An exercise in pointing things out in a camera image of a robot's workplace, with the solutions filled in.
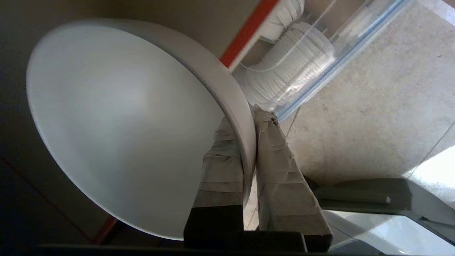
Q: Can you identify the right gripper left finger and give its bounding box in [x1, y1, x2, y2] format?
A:
[183, 117, 245, 249]

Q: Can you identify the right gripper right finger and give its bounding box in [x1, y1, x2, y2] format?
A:
[252, 105, 333, 252]

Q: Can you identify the white round plate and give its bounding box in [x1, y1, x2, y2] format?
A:
[26, 18, 257, 241]

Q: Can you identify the clear plastic sheet blue edge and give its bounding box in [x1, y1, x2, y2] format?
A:
[274, 0, 416, 121]

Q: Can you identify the white corrugated duct hose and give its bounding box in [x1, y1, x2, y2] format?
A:
[233, 0, 336, 111]

